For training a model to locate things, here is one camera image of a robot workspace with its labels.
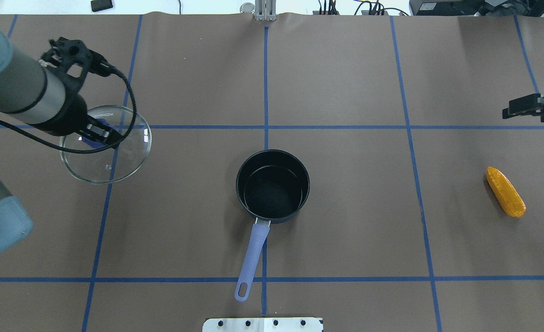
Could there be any yellow toy corn cob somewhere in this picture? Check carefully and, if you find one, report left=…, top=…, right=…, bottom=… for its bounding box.
left=485, top=166, right=526, bottom=217

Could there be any aluminium frame post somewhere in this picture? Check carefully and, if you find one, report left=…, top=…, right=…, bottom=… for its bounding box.
left=254, top=0, right=278, bottom=22

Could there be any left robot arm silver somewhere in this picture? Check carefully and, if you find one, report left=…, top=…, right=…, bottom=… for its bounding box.
left=0, top=31, right=133, bottom=253

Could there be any white pedestal column base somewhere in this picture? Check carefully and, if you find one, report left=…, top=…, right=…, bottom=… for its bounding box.
left=202, top=317, right=325, bottom=332

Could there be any dark blue saucepan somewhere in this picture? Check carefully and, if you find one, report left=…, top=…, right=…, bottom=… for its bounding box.
left=234, top=149, right=310, bottom=302

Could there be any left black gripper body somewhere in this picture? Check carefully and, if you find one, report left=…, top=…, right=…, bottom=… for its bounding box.
left=46, top=95, right=96, bottom=136

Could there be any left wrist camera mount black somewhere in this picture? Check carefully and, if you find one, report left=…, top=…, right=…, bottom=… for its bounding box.
left=38, top=36, right=113, bottom=94

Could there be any small black square pad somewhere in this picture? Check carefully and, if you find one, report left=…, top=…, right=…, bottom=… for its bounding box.
left=89, top=0, right=114, bottom=12

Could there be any glass pot lid blue knob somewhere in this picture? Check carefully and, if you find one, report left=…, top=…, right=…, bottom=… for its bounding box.
left=60, top=105, right=152, bottom=184

